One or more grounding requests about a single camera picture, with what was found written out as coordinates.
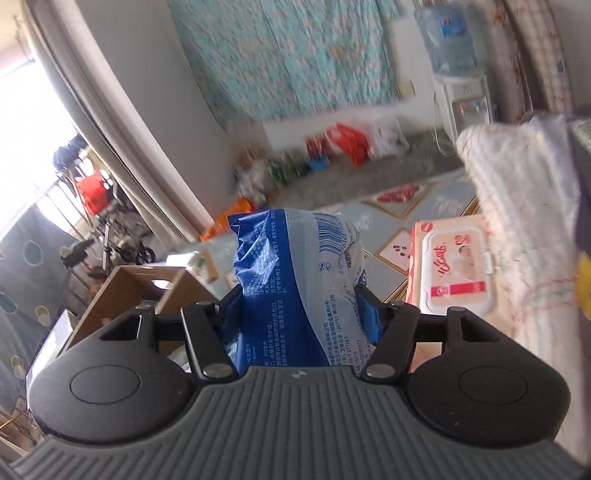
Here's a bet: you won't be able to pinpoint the brown cardboard box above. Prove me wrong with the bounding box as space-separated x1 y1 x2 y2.
65 265 241 365

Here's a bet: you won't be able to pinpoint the grey dotted blanket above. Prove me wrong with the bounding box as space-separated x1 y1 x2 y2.
0 203 81 416

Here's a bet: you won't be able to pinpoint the white plastic bag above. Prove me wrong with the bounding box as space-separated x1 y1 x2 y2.
369 117 409 158

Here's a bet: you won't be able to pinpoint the white towel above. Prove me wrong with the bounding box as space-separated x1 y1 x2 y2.
455 113 587 444

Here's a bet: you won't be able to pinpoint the red plastic chair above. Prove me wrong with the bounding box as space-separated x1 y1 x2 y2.
74 168 114 215

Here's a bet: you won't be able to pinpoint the patterned play mat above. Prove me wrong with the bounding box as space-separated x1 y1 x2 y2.
175 173 485 305

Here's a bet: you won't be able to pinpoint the blue wet wipes pack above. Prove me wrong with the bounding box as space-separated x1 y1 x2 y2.
227 209 376 376

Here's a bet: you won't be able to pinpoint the orange bag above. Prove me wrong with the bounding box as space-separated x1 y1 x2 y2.
199 198 254 241

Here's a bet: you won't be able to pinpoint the plaid mattress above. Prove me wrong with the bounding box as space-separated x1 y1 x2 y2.
522 0 575 116

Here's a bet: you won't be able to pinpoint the white flat panel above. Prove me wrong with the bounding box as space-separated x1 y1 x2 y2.
28 309 77 384

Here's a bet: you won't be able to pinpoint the blue water bottle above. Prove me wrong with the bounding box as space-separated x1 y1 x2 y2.
418 2 478 77

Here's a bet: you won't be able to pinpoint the dark hanging clothing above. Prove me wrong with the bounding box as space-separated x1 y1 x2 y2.
53 134 88 171

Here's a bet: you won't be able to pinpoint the pink wet wipes pack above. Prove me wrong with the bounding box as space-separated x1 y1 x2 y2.
405 215 502 365

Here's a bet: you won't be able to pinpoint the white water dispenser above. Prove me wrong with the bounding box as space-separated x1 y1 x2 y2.
431 74 492 144

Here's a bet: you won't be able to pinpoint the teal floral cloth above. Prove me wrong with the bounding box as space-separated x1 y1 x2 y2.
168 0 402 130

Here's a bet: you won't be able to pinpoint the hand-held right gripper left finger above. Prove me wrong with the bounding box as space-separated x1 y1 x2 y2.
99 286 243 383

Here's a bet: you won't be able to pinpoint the red plastic bag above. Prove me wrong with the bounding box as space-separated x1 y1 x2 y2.
323 122 372 167

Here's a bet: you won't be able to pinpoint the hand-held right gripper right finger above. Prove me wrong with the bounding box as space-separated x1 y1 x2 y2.
353 285 502 383

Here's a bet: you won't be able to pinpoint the grey curtain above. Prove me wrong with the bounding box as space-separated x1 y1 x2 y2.
21 0 232 243

